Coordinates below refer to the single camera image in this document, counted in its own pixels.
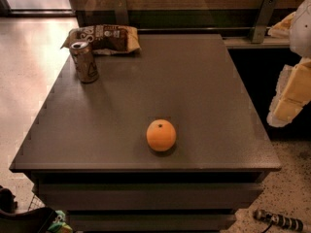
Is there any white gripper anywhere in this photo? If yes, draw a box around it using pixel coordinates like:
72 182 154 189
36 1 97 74
266 0 311 127

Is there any orange fruit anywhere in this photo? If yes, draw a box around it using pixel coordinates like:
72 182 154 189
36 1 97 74
146 119 177 151

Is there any brown chip bag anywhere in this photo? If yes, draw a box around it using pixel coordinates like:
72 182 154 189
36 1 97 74
62 24 140 55

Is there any brown soda can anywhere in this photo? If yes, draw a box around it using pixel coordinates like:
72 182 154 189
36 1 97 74
69 41 99 83

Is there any green snack bag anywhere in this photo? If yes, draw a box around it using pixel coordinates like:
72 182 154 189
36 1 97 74
48 211 73 233

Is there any black silver striped tool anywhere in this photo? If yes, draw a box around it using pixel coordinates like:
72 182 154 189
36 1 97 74
253 209 311 233

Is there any dark grey drawer cabinet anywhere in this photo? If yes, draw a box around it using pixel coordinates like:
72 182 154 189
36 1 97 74
11 35 281 233

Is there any dark basket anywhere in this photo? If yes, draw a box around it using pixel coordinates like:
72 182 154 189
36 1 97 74
0 186 56 233

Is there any right metal shelf bracket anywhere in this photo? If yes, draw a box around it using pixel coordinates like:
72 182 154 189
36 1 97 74
250 0 278 44

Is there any metal shelf bracket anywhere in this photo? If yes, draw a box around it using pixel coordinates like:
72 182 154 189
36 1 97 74
250 0 278 44
114 0 129 25

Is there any left metal shelf bracket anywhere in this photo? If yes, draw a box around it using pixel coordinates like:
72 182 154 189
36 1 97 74
114 0 129 25

